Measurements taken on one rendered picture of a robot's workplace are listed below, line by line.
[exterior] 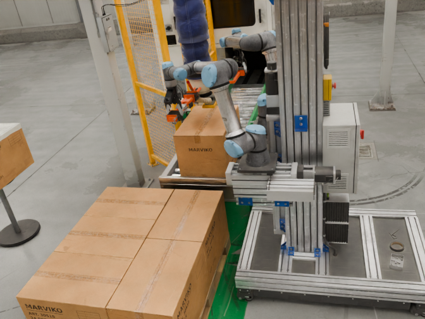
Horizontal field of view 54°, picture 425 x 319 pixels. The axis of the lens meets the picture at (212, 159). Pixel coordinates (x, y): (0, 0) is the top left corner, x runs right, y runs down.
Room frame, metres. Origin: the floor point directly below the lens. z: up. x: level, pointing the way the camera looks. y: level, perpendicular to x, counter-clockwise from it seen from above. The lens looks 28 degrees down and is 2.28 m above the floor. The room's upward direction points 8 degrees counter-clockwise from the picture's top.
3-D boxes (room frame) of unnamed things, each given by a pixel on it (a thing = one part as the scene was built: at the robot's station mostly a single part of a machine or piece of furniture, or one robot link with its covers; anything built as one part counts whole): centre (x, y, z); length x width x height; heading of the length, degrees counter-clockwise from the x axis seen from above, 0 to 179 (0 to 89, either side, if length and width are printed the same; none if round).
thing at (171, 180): (2.83, 0.12, 0.58); 0.70 x 0.03 x 0.06; 72
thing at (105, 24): (3.82, 0.75, 1.62); 0.20 x 0.05 x 0.30; 162
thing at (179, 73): (2.55, 0.12, 1.54); 0.11 x 0.11 x 0.08; 36
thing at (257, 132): (2.20, -0.27, 1.20); 0.13 x 0.12 x 0.14; 126
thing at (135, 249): (2.28, 0.61, 0.34); 1.20 x 1.00 x 0.40; 162
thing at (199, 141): (3.16, -0.01, 0.75); 0.60 x 0.40 x 0.40; 162
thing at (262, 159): (2.20, -0.27, 1.09); 0.15 x 0.15 x 0.10
